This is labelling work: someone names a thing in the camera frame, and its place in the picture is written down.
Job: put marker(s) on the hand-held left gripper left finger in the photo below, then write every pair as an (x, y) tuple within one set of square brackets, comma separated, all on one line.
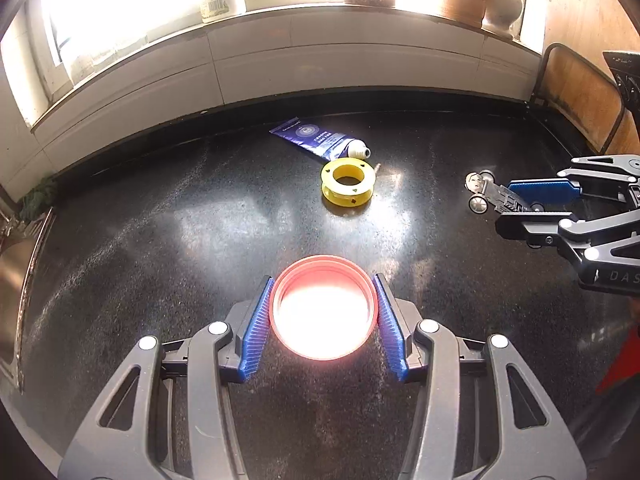
[(257, 330)]

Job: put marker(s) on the white ceramic jar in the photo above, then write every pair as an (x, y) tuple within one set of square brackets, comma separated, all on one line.
[(502, 7)]

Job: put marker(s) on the yellow tape spool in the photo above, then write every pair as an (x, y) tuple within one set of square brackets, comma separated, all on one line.
[(332, 195)]

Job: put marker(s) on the wooden cutting board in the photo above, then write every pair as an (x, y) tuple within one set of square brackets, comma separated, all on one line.
[(585, 95)]

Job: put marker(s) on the green cloth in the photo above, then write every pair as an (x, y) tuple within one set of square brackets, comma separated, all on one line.
[(40, 197)]

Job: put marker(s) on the steel sink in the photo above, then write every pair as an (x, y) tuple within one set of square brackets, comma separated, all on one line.
[(20, 285)]

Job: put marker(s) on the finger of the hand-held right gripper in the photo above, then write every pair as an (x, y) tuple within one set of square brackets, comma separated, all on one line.
[(530, 227), (545, 190)]

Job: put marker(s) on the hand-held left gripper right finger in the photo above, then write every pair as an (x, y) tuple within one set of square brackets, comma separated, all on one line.
[(390, 330)]

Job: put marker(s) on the small metal toy car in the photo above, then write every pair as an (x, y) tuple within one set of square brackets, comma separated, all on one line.
[(487, 192)]

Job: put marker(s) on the blue tube with white cap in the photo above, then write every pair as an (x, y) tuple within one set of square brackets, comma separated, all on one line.
[(315, 136)]

